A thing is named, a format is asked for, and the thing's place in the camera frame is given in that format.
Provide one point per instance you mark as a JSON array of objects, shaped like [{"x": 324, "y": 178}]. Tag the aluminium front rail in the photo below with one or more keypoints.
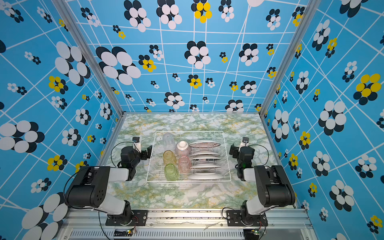
[{"x": 190, "y": 224}]

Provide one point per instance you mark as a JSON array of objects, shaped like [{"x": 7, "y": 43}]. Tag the small white plate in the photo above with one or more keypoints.
[{"x": 205, "y": 161}]

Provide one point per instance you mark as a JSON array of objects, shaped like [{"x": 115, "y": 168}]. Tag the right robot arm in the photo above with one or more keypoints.
[{"x": 273, "y": 186}]

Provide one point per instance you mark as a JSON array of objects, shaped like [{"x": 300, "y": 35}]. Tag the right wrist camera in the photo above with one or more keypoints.
[{"x": 244, "y": 142}]

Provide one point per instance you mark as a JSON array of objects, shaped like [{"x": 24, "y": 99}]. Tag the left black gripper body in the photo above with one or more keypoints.
[{"x": 145, "y": 152}]

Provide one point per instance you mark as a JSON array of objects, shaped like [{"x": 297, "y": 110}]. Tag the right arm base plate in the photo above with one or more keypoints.
[{"x": 238, "y": 218}]

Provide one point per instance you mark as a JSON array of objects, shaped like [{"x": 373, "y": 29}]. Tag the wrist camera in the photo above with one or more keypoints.
[
  {"x": 137, "y": 144},
  {"x": 244, "y": 142}
]

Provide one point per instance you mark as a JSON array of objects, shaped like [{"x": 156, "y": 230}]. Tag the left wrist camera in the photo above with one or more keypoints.
[{"x": 137, "y": 144}]

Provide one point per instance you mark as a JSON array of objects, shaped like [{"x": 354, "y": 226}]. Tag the green rimmed plate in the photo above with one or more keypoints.
[{"x": 205, "y": 166}]

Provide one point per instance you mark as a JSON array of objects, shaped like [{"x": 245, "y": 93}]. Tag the green drinking glass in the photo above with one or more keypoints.
[{"x": 171, "y": 172}]

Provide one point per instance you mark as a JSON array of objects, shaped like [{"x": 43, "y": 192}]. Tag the white plate in rack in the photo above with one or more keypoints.
[{"x": 205, "y": 176}]

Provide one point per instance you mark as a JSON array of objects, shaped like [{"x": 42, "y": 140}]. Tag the pink drinking glass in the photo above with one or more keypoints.
[{"x": 184, "y": 165}]

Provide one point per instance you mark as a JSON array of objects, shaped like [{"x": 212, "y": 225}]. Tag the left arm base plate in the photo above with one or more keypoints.
[{"x": 129, "y": 219}]

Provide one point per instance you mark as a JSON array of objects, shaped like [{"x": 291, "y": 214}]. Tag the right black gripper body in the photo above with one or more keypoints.
[{"x": 235, "y": 150}]

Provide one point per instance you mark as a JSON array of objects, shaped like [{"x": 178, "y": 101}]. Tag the striped ceramic bowl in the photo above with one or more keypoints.
[{"x": 183, "y": 149}]

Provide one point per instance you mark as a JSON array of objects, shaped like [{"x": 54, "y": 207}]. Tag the orange sunburst plate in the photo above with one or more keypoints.
[{"x": 204, "y": 144}]

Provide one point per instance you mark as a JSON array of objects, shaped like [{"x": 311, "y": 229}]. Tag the white wire dish rack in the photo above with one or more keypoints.
[{"x": 189, "y": 157}]

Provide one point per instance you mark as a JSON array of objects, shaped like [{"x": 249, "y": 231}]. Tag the yellow drinking glass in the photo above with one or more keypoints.
[{"x": 169, "y": 158}]

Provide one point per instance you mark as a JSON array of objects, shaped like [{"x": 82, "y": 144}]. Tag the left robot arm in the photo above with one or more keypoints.
[{"x": 88, "y": 190}]

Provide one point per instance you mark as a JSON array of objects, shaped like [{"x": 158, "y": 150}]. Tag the clear drinking glass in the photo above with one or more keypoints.
[{"x": 169, "y": 142}]

